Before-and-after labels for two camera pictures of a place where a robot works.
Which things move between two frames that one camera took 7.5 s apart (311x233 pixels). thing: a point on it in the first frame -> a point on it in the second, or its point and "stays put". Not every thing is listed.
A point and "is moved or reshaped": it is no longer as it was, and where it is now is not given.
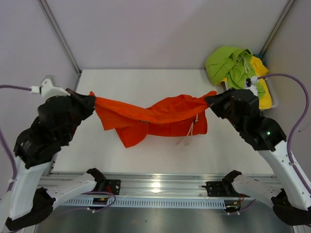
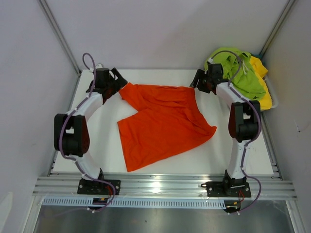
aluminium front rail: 183,184 stays put
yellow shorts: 260,70 stays put
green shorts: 233,64 stays put
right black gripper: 215,102 -> 199,75
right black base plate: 219,189 stays put
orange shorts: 177,116 is moved or reshaped
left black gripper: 88,101 -> 119,83
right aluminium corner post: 272,37 stays put
